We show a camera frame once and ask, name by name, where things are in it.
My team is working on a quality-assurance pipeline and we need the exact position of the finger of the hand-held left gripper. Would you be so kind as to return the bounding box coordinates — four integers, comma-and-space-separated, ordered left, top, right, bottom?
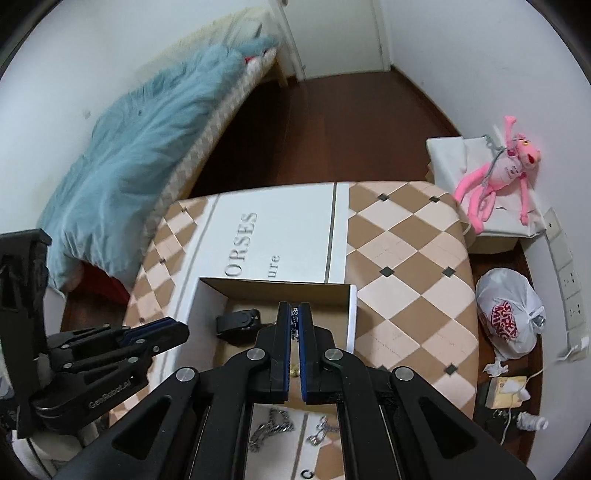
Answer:
29, 344, 155, 433
46, 316, 190, 366

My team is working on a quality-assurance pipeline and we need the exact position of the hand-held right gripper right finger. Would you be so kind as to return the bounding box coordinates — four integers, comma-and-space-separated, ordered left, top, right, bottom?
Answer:
299, 302, 537, 480

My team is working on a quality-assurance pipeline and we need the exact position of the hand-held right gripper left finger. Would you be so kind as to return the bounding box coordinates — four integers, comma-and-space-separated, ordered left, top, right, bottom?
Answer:
51, 302, 293, 480

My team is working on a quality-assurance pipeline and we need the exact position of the white cardboard box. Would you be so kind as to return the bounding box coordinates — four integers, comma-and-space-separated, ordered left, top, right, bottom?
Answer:
157, 276, 359, 406

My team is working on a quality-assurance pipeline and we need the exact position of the red cloth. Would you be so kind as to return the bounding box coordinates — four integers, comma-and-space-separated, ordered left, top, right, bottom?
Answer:
79, 264, 131, 304

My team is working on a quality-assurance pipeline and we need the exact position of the white round object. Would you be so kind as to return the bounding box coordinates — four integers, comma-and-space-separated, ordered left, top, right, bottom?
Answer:
13, 427, 93, 472

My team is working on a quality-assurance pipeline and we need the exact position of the brown white checkered table cover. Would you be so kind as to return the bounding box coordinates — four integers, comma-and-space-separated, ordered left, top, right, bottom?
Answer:
122, 180, 479, 422

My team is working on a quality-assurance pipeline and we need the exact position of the light blue fuzzy blanket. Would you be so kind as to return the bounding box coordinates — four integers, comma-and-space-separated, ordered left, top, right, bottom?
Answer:
39, 34, 279, 292

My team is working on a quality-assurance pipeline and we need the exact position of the white plastic bag red print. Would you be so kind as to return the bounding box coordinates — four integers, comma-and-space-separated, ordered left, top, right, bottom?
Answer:
475, 268, 548, 359

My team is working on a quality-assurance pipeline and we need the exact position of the yellow tissue box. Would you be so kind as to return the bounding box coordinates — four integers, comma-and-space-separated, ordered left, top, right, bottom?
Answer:
485, 376, 530, 409

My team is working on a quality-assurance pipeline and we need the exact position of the small white bottle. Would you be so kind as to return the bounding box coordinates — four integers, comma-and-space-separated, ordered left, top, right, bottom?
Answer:
516, 412, 550, 431

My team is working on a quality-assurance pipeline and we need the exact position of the pink plush toy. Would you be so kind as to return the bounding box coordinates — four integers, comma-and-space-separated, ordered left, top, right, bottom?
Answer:
452, 115, 544, 234

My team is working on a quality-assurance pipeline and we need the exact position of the white power strip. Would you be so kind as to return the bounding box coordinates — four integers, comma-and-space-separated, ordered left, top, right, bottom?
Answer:
542, 208, 585, 334

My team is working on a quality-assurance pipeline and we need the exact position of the white door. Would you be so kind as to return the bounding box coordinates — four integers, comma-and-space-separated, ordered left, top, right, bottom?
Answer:
281, 0, 394, 80

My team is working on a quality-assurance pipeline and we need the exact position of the cream fuzzy blanket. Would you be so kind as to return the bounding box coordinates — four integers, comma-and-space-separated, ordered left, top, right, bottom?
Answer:
152, 7, 275, 63

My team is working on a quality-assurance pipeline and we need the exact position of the black strap clip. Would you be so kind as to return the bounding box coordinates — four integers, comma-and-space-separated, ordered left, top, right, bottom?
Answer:
216, 308, 260, 346

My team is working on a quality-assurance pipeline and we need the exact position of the silver link chain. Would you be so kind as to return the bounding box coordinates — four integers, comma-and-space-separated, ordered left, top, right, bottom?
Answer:
249, 407, 297, 453

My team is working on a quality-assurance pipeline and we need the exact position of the silver pendant chain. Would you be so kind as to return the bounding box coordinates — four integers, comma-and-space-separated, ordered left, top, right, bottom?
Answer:
308, 415, 342, 446

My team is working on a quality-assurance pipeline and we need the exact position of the white cable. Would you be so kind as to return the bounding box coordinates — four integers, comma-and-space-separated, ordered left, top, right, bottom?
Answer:
501, 336, 591, 444

